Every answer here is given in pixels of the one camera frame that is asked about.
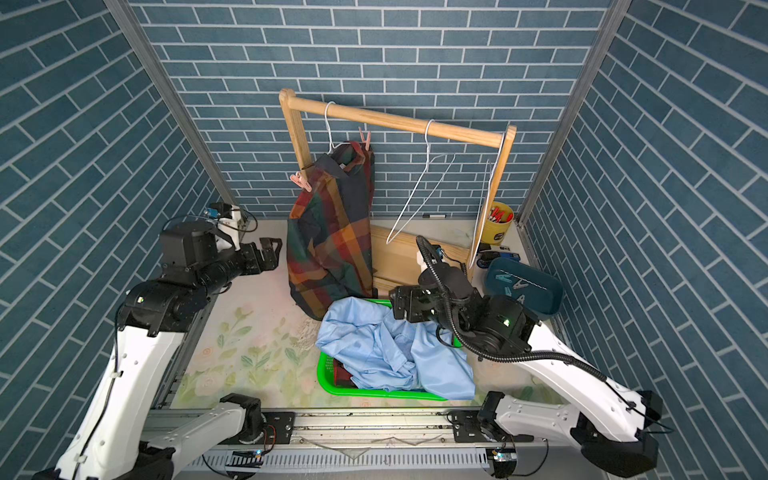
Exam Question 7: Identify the teal storage box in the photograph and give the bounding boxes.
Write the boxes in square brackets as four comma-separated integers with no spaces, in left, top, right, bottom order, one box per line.
[484,259,564,319]

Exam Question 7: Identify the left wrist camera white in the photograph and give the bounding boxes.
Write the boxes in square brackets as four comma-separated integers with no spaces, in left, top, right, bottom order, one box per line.
[205,202,243,252]

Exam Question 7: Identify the yellow pen cup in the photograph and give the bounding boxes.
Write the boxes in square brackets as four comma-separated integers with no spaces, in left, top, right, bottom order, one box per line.
[480,202,515,245]

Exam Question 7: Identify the green plastic basket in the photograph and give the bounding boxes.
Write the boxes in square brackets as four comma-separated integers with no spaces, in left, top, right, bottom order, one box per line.
[316,297,464,402]

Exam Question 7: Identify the red black plaid shirt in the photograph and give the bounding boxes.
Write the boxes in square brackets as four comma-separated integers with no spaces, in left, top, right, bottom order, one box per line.
[333,359,357,389]

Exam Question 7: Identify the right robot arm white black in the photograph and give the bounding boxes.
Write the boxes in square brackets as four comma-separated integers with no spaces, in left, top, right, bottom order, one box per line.
[390,236,672,478]

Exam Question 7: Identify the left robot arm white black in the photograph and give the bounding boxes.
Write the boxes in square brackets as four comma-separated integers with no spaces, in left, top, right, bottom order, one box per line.
[34,202,282,479]

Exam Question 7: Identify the white wire hanger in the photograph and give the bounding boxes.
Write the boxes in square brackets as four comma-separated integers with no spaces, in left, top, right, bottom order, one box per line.
[385,119,455,245]
[467,133,507,273]
[323,101,347,155]

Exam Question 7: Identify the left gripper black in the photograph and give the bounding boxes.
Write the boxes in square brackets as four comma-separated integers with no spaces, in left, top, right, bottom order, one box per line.
[197,237,286,300]

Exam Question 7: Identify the dark multicolour plaid shirt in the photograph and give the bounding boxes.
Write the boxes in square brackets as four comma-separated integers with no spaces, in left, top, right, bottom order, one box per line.
[286,141,375,321]

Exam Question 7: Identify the wooden clothes rack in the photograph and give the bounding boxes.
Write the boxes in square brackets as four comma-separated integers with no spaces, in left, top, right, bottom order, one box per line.
[278,88,518,295]

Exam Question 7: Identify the pink clothespin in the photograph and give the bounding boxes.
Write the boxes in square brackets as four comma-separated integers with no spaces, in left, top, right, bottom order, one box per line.
[289,171,313,192]
[358,127,371,152]

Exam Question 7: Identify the blue black stapler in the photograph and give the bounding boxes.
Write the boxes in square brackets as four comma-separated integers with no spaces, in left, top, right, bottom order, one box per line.
[476,250,521,269]

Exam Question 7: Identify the light blue shirt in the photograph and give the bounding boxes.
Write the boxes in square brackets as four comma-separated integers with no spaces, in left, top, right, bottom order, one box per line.
[315,296,478,402]

